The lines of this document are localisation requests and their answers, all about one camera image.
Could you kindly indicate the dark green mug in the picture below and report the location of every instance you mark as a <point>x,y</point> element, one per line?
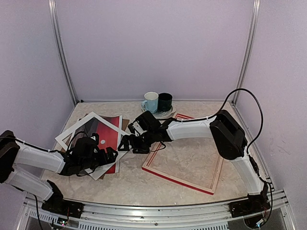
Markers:
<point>164,102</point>

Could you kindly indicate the red and wood picture frame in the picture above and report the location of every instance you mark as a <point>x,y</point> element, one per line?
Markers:
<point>191,159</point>

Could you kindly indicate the left aluminium corner post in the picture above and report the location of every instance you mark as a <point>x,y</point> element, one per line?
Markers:
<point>61,52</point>

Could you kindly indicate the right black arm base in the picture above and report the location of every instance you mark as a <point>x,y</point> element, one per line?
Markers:
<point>253,203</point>

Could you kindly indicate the aluminium corner post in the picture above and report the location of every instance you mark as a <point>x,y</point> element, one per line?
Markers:
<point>250,42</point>
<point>61,52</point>

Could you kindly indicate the light blue mug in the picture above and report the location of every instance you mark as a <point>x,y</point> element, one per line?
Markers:
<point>151,102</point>

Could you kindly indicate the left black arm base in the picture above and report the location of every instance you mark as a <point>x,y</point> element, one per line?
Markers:
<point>57,204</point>

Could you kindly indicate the brown backing board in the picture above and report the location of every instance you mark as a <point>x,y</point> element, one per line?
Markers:
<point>126,123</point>

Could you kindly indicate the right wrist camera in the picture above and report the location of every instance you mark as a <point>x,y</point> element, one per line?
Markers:
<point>135,129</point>

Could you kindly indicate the white plate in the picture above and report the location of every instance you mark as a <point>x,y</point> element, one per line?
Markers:
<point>162,115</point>

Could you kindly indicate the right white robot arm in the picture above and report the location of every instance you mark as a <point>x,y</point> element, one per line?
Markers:
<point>227,134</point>

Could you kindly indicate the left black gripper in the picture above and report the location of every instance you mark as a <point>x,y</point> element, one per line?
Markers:
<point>109,154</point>

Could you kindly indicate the white mat board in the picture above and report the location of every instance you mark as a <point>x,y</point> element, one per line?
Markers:
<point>89,117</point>

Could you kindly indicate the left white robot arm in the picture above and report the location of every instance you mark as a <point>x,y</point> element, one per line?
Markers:
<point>14,152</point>

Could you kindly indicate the right aluminium corner post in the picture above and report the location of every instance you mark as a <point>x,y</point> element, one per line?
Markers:
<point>250,42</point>

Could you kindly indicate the red and dark photo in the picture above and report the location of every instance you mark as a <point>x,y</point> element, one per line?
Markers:
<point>108,137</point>

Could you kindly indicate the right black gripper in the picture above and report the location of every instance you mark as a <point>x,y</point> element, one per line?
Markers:
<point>125,141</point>

